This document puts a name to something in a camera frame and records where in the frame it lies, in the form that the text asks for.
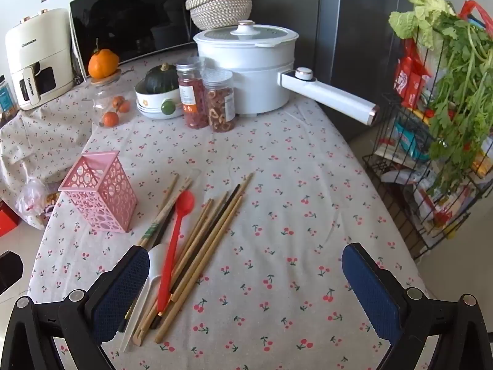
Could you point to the red plastic spoon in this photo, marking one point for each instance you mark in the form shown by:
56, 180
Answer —
173, 246

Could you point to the large orange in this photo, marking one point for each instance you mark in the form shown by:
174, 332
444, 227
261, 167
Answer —
103, 63

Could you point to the blue packet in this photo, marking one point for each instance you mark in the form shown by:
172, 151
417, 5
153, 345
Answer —
412, 142

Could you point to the dark green pumpkin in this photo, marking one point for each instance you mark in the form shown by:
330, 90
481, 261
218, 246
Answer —
161, 79

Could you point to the black microwave oven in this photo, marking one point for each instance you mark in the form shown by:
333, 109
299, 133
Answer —
146, 15

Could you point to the cherry print tablecloth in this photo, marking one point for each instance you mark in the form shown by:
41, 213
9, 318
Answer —
289, 200

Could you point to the pinkish plastic bag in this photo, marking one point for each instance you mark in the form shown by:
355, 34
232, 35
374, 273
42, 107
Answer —
34, 200

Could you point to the grey refrigerator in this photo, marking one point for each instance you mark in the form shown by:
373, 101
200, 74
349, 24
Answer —
327, 27

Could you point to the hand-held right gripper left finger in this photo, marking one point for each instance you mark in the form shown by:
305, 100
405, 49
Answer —
119, 296

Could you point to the white electric pot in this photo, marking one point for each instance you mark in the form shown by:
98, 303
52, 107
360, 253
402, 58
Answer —
246, 69

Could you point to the cream air fryer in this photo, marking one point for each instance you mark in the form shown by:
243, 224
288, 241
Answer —
42, 54

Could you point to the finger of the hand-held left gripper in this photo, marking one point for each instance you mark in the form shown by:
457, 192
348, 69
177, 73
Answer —
9, 271

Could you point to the woven basket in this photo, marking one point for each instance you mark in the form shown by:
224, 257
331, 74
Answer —
219, 7

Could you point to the glass jar with blue label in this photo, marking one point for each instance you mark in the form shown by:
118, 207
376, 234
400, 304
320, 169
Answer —
7, 98

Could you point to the jar of red dried fruit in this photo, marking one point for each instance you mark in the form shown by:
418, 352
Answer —
190, 100

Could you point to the red snack packet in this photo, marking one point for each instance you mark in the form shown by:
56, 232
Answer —
412, 81

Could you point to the red box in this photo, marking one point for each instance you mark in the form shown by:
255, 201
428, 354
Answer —
7, 219

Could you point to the white flower print bowl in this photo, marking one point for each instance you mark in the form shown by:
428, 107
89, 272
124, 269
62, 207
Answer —
152, 106

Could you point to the pink perforated utensil holder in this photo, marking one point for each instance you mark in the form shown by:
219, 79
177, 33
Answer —
104, 196

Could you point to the white plastic spoon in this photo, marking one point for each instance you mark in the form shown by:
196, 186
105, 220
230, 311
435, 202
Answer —
156, 262

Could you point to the small orange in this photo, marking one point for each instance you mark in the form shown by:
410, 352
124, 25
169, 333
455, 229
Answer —
119, 105
110, 119

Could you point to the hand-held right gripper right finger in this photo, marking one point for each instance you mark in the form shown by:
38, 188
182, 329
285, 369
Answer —
369, 300

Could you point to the green leafy vegetable bunch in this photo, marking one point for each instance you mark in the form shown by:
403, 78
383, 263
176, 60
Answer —
458, 104

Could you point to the red and white packet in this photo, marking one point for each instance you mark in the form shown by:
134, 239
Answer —
435, 212

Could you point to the glass jar with wooden lid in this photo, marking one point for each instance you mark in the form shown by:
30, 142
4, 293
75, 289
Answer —
104, 92

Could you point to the red plastic bag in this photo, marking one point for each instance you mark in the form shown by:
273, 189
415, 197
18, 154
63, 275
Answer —
475, 11

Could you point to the light chopstick with green print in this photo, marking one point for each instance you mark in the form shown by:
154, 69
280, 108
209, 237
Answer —
165, 197
177, 200

